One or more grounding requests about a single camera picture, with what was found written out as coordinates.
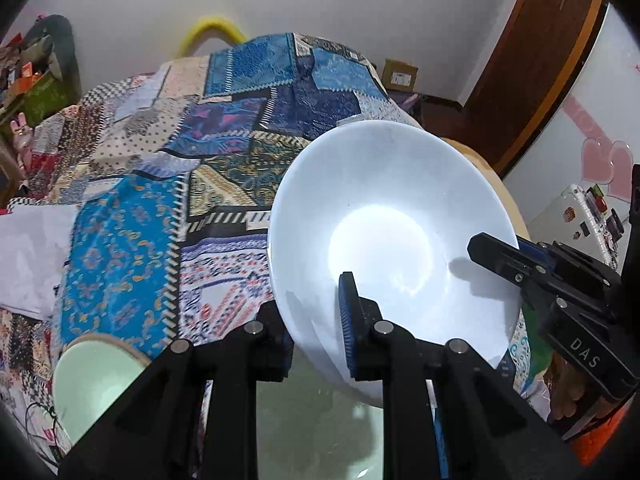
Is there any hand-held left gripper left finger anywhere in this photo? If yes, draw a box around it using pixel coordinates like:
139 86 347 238
57 300 296 480

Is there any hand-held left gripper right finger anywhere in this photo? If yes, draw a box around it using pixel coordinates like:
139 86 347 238
337 271 582 480

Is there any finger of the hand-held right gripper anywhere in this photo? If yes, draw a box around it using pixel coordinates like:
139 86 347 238
517 238 617 322
466 232 532 307

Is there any green plate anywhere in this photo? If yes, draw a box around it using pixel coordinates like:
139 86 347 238
254 349 443 480
51 334 152 457

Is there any person's right forearm orange sleeve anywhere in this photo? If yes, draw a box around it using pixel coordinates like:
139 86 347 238
569 402 637 467

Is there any person's right hand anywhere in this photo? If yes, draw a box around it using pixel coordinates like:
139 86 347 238
546 347 610 425

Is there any white refrigerator with magnets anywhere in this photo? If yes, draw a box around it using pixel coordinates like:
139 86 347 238
526 183 627 272

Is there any pink heart sticker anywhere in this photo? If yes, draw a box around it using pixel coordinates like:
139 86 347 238
580 137 634 202

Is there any patchwork tablecloth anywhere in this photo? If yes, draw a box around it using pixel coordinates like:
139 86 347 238
0 32 553 480

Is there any brown wooden door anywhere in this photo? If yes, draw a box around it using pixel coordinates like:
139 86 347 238
419 0 609 179

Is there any cardboard box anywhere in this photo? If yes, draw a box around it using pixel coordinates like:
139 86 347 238
380 58 419 92

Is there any white folded cloth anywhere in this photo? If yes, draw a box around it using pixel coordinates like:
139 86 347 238
0 203 82 319

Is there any yellow hoop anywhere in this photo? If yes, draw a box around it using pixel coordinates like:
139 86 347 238
178 15 249 59

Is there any pink bunny toy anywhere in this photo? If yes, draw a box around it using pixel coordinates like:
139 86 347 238
10 111 35 172

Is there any green box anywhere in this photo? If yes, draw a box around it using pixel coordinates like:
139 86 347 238
0 71 57 127

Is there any black cable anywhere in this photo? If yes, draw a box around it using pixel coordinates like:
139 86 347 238
24 399 72 463

